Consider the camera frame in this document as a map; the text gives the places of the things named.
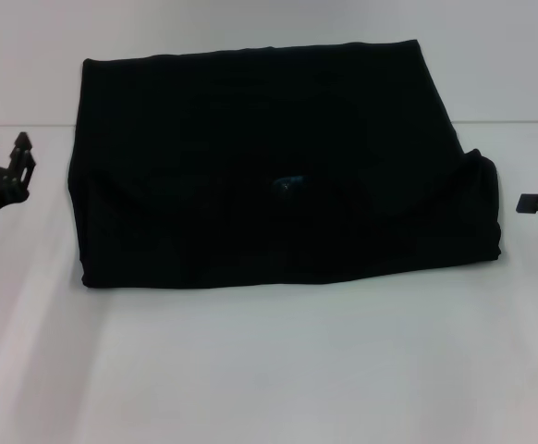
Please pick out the black T-shirt with FREE print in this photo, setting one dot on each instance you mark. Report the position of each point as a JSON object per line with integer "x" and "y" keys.
{"x": 273, "y": 185}

